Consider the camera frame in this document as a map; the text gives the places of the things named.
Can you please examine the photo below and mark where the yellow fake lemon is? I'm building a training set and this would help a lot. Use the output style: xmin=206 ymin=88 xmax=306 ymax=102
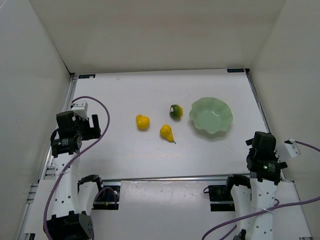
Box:
xmin=135 ymin=114 xmax=150 ymax=130

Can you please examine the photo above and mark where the green fake fruit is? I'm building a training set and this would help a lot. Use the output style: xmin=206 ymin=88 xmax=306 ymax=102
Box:
xmin=169 ymin=104 xmax=184 ymax=119

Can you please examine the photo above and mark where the purple cable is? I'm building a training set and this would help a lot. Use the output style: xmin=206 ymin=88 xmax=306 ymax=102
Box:
xmin=201 ymin=140 xmax=320 ymax=240
xmin=42 ymin=95 xmax=111 ymax=240

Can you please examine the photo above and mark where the yellow fake pear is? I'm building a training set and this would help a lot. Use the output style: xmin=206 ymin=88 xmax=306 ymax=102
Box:
xmin=159 ymin=124 xmax=176 ymax=144

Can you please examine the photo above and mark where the green glass fruit bowl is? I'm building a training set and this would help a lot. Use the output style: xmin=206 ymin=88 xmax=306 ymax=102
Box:
xmin=189 ymin=97 xmax=234 ymax=136

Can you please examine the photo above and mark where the left aluminium frame rail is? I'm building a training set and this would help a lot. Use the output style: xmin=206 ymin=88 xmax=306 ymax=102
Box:
xmin=17 ymin=72 xmax=78 ymax=240

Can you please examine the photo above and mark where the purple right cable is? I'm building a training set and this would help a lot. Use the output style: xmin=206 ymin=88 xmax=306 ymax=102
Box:
xmin=201 ymin=140 xmax=320 ymax=240

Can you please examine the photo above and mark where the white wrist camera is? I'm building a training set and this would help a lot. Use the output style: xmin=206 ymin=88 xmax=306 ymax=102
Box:
xmin=275 ymin=139 xmax=301 ymax=161
xmin=70 ymin=100 xmax=89 ymax=120

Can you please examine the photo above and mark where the left blue corner label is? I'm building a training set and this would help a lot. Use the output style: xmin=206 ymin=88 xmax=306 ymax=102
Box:
xmin=78 ymin=74 xmax=96 ymax=79

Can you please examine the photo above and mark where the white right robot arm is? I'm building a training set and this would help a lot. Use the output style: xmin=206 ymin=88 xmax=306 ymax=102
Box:
xmin=227 ymin=131 xmax=288 ymax=240

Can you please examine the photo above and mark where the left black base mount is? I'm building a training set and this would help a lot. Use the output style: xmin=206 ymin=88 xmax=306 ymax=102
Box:
xmin=92 ymin=181 xmax=121 ymax=211

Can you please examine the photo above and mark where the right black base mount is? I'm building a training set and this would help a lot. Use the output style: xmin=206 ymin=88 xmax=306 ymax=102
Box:
xmin=203 ymin=185 xmax=235 ymax=212

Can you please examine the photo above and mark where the right blue corner label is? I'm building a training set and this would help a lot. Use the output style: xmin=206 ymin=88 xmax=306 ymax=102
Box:
xmin=226 ymin=68 xmax=245 ymax=73

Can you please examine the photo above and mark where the blue corner label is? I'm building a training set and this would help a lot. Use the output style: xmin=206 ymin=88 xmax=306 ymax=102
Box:
xmin=226 ymin=68 xmax=245 ymax=73
xmin=78 ymin=74 xmax=96 ymax=79

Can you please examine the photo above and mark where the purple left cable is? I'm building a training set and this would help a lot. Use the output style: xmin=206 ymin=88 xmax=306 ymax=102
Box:
xmin=42 ymin=95 xmax=111 ymax=240

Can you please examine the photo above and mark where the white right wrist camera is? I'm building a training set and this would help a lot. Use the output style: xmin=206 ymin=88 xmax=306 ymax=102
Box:
xmin=275 ymin=139 xmax=301 ymax=161

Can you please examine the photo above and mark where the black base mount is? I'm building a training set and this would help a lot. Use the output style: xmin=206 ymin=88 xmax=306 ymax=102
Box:
xmin=203 ymin=185 xmax=235 ymax=212
xmin=92 ymin=181 xmax=121 ymax=211

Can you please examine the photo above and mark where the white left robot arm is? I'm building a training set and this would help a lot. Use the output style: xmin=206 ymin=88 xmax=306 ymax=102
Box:
xmin=43 ymin=110 xmax=104 ymax=240

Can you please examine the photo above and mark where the front aluminium frame rail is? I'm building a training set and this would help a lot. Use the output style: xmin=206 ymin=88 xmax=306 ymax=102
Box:
xmin=101 ymin=174 xmax=251 ymax=183

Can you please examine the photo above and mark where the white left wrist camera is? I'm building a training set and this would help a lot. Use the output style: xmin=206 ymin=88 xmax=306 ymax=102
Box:
xmin=70 ymin=100 xmax=89 ymax=120

